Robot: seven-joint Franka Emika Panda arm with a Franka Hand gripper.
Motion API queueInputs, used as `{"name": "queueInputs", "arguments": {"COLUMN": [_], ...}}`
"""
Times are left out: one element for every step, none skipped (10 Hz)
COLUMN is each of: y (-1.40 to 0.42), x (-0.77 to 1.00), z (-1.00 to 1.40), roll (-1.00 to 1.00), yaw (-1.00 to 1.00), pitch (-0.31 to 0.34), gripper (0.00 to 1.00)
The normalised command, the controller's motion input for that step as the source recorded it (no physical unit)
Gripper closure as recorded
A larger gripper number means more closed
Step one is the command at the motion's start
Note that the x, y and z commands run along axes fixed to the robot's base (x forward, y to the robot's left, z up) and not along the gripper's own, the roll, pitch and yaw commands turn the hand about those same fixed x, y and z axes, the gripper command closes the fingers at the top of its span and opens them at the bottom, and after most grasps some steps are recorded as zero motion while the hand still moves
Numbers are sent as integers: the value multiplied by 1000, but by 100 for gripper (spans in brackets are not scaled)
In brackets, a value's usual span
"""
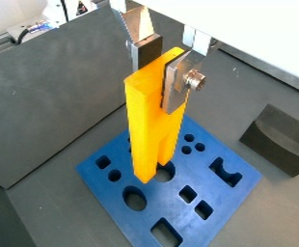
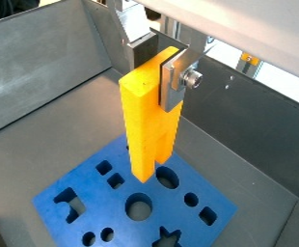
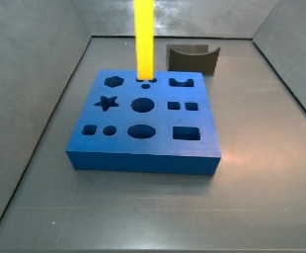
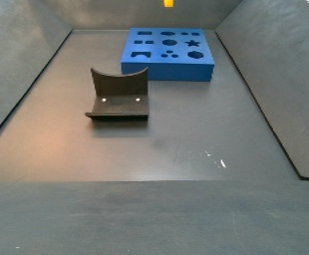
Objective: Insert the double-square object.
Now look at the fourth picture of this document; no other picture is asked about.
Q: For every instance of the blue foam shape-sorter block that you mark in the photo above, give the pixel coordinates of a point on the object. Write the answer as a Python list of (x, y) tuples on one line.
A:
[(174, 53)]

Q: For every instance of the black curved plastic stand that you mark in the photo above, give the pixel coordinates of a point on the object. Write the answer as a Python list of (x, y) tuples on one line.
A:
[(122, 95)]

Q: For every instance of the yellow double-square peg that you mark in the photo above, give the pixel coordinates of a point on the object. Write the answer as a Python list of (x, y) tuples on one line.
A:
[(167, 3)]

